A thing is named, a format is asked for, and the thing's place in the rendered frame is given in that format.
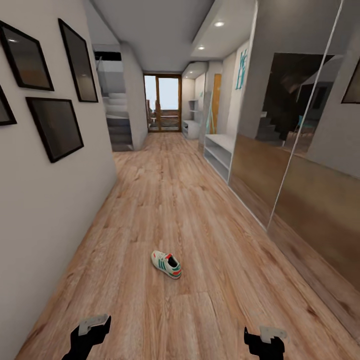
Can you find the door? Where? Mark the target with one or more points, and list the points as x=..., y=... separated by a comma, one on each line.
x=163, y=98
x=215, y=104

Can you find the stairs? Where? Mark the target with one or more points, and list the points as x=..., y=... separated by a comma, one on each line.
x=108, y=59

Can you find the gym shoe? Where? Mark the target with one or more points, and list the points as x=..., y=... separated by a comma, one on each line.
x=166, y=263

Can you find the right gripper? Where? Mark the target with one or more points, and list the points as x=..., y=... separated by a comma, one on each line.
x=257, y=347

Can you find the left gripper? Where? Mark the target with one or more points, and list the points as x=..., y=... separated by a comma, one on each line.
x=96, y=335

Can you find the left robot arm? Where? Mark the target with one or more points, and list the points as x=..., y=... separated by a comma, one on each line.
x=91, y=331

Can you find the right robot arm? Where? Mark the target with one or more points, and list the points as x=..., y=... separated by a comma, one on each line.
x=268, y=345

